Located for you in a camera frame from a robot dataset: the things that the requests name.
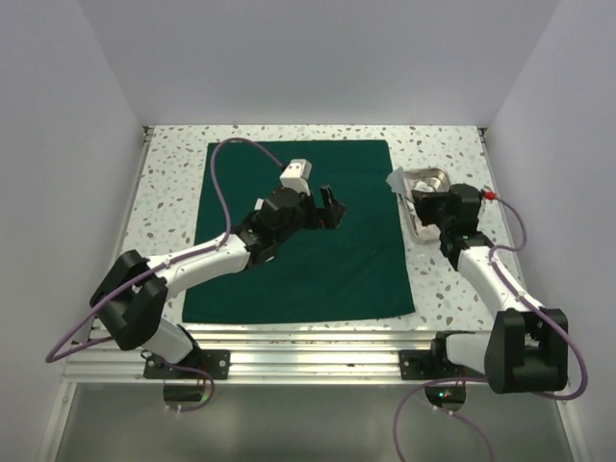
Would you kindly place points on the stainless steel tray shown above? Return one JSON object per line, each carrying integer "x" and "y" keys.
{"x": 415, "y": 205}

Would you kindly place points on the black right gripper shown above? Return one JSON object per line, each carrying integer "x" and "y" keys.
{"x": 424, "y": 201}

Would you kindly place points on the clear bag with gloves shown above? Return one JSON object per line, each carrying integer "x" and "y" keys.
{"x": 396, "y": 181}

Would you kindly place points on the green surgical cloth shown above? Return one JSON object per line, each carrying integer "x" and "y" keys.
{"x": 355, "y": 272}

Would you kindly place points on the white gauze pad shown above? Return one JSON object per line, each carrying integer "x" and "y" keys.
{"x": 425, "y": 187}

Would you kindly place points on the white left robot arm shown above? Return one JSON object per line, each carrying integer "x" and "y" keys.
{"x": 131, "y": 298}

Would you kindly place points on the aluminium rail frame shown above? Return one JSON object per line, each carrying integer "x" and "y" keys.
{"x": 164, "y": 214}

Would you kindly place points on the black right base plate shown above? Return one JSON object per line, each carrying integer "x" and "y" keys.
{"x": 420, "y": 365}

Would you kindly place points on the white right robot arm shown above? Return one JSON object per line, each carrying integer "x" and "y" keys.
{"x": 525, "y": 350}

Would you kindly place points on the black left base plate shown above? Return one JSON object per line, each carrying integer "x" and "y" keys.
{"x": 215, "y": 362}

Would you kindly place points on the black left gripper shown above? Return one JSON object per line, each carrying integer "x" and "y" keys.
{"x": 333, "y": 210}

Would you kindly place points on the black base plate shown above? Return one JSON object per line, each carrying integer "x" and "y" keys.
{"x": 215, "y": 362}
{"x": 420, "y": 365}

